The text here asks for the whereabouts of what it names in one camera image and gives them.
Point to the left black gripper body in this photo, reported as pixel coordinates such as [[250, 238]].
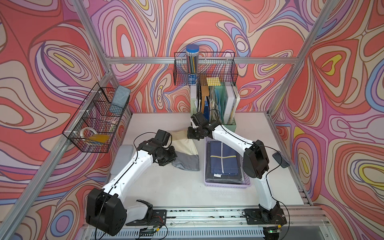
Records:
[[167, 156]]

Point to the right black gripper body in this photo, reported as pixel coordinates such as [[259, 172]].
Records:
[[194, 133]]

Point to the beige grey striped cloth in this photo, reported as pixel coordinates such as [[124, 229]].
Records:
[[187, 154]]

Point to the navy cloth yellow stripe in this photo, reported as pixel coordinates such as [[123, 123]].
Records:
[[222, 159]]

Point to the lilac perforated plastic basket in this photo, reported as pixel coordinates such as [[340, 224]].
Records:
[[228, 183]]

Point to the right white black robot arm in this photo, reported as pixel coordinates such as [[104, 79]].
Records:
[[255, 157]]

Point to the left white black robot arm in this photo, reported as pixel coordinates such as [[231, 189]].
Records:
[[105, 209]]

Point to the yellow card in basket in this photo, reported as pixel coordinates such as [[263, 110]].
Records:
[[98, 139]]

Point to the books and folders in organizer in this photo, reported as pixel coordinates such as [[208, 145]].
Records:
[[220, 102]]

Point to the pale grey flat case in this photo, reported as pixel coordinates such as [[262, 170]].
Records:
[[123, 157]]

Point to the mint green file organizer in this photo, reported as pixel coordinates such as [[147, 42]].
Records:
[[216, 102]]

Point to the yellow sticky note pad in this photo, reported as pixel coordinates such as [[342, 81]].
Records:
[[213, 81]]

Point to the grey blue sponge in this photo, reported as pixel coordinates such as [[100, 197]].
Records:
[[121, 96]]

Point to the blue pencil tube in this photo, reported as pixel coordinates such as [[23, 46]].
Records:
[[192, 54]]

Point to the clear tape roll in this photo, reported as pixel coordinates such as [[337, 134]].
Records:
[[87, 132]]

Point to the small dark grey flat case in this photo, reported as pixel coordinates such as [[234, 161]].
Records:
[[281, 160]]

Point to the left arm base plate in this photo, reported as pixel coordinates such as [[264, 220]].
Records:
[[143, 213]]

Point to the black wire basket on back wall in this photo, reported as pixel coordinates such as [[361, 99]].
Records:
[[211, 64]]

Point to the black wire basket on wall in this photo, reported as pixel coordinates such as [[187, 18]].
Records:
[[96, 112], [211, 64]]

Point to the black wire basket on left wall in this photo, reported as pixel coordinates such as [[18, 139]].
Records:
[[96, 112]]

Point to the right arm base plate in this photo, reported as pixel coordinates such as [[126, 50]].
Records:
[[265, 217]]

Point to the aluminium front rail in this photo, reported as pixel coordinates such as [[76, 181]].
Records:
[[227, 223]]

